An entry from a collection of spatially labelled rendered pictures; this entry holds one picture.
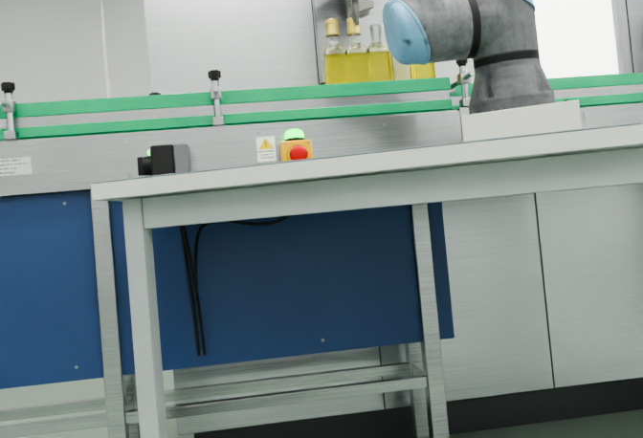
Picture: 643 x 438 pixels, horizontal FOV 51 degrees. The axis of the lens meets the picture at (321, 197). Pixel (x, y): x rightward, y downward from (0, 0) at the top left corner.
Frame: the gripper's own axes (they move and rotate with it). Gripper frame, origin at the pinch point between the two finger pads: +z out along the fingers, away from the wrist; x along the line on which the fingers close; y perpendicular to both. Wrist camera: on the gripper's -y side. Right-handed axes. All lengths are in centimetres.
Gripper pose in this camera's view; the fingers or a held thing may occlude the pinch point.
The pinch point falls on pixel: (353, 22)
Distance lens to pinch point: 184.7
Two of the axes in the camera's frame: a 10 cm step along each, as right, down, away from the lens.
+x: -1.2, 0.5, 9.9
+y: 9.9, -0.8, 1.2
